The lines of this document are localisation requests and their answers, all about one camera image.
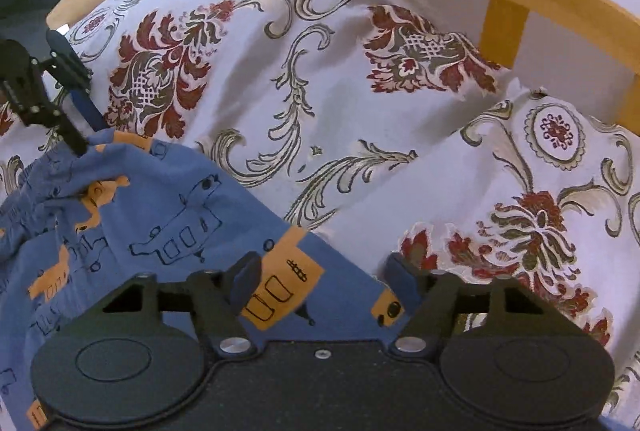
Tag white floral bedspread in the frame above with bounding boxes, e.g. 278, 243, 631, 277
1, 0, 639, 430

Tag blue orange patterned pants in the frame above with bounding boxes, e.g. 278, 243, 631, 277
1, 130, 407, 430

